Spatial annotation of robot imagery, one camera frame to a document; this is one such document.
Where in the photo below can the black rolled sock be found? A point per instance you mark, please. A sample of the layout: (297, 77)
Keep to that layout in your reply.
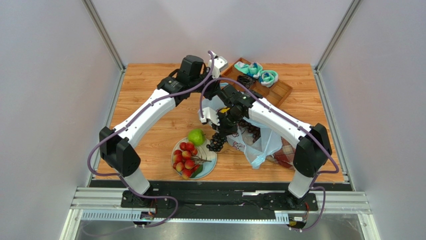
(246, 80)

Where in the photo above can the red plaid folded cloth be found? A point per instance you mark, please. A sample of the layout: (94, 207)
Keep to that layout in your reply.
(285, 156)

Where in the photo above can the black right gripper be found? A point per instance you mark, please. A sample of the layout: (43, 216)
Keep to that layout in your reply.
(225, 125)

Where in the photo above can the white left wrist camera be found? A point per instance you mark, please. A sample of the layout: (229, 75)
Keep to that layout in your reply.
(217, 65)

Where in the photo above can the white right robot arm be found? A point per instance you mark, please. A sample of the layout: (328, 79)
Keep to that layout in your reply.
(311, 143)

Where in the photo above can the teal white sock pair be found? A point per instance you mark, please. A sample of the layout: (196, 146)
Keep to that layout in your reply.
(253, 69)

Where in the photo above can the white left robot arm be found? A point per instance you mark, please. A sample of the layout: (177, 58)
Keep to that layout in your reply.
(117, 145)

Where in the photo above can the red purple fake grape bunch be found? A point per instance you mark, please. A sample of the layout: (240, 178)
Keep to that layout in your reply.
(249, 132)

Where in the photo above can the dark fake grape bunch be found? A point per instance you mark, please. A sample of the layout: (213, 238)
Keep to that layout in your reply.
(216, 143)

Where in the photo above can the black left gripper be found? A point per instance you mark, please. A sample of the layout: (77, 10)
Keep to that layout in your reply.
(214, 88)

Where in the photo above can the green fake apple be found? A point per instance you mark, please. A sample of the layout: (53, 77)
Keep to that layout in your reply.
(197, 137)

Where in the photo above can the cream blue ceramic plate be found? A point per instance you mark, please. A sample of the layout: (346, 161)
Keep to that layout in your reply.
(206, 163)

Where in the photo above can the light blue plastic bag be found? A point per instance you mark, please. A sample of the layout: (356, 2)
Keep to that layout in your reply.
(255, 153)

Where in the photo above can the red fake cherry bunch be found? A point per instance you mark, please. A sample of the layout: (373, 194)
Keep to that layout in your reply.
(186, 159)

